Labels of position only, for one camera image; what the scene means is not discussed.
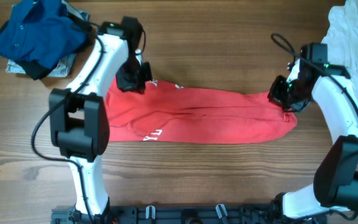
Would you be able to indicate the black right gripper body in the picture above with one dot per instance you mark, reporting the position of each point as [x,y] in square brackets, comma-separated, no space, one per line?
[279,93]

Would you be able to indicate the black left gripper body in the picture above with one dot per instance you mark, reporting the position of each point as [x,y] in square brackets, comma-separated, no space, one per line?
[132,81]

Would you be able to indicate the red printed t-shirt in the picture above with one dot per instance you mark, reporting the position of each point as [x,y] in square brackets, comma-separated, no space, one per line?
[171,113]

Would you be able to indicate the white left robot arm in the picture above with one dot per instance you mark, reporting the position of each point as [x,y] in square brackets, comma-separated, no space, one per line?
[78,119]

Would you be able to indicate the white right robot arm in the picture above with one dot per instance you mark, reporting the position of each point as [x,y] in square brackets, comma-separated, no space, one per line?
[335,185]

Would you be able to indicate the grey printed folded cloth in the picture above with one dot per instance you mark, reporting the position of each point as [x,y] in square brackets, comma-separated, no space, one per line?
[64,65]

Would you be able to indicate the white t-shirt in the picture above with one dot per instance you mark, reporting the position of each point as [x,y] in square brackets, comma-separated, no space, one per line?
[342,38]

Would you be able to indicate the blue polo shirt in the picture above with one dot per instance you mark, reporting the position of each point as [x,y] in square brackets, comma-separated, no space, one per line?
[41,32]

